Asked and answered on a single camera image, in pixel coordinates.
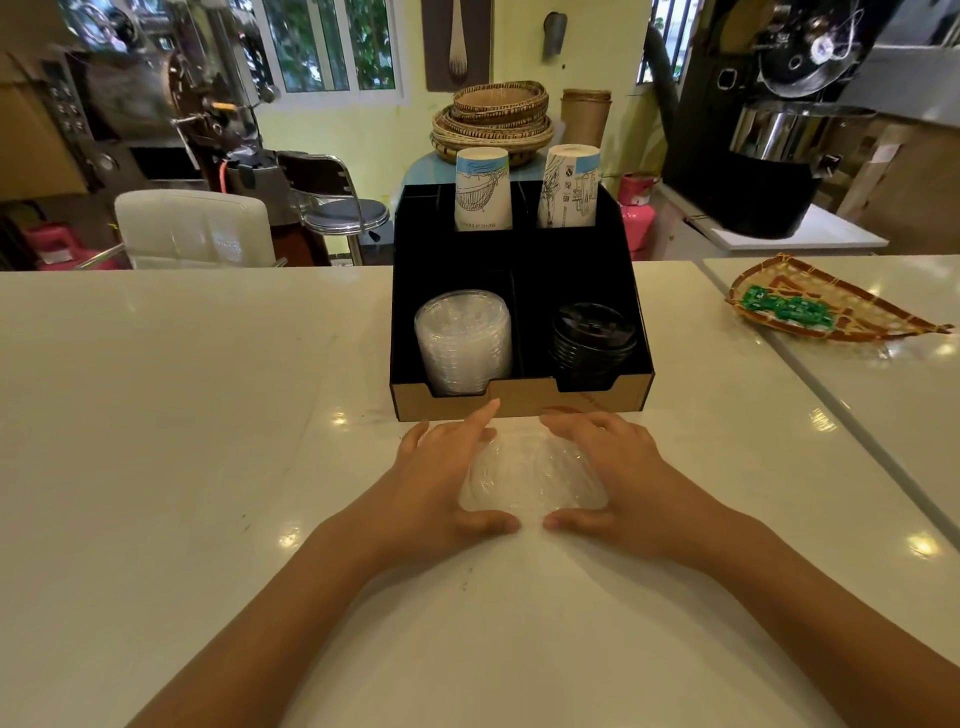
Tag person's right hand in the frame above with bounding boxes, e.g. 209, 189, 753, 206
538, 410, 753, 576

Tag person's left hand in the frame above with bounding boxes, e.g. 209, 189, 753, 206
321, 399, 522, 583

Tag clear plastic lids bundle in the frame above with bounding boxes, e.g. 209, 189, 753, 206
459, 427, 610, 517

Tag person's left forearm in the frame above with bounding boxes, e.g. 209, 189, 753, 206
123, 519, 395, 728

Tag person's right forearm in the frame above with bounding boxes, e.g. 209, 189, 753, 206
693, 510, 960, 728

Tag stack of black cup lids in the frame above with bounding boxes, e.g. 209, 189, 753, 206
549, 302, 639, 393

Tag stack of clear dome lids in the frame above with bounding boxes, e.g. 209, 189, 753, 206
414, 289, 514, 398

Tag black cardboard organizer box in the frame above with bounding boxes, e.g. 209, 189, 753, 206
388, 180, 656, 423

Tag pile of green packets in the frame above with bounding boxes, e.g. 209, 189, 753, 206
741, 285, 837, 332

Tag stack of blue-rimmed paper cups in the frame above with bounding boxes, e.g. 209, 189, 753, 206
453, 146, 514, 233

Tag stack of sketch-print paper cups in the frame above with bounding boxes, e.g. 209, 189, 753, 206
537, 144, 603, 229

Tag chrome bar stool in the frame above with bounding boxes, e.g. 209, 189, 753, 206
277, 151, 392, 267

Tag light blue table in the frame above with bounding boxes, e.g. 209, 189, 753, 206
390, 150, 550, 220

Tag boat-shaped woven tray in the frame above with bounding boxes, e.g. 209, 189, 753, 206
725, 252, 955, 345

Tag white side table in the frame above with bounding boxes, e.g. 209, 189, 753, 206
654, 183, 891, 261

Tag stack of woven baskets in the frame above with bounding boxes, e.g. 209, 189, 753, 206
429, 80, 555, 168

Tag stack of brown paper cups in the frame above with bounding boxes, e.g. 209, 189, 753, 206
559, 88, 613, 149

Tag white padded chair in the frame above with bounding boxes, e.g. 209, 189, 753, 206
75, 189, 288, 271

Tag black coffee roaster machine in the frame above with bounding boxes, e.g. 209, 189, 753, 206
643, 0, 960, 241

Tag brown cardboard boxes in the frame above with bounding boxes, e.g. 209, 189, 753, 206
834, 120, 960, 257

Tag barred window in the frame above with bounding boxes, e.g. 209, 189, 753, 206
637, 0, 705, 86

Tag white-framed window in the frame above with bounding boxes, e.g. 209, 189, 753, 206
251, 0, 406, 103

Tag pink plastic stool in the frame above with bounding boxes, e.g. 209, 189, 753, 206
21, 222, 126, 272

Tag silver coffee roaster machine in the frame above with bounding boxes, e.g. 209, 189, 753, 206
37, 0, 283, 226

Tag brown spoon wall picture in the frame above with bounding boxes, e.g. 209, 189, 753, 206
420, 0, 495, 93

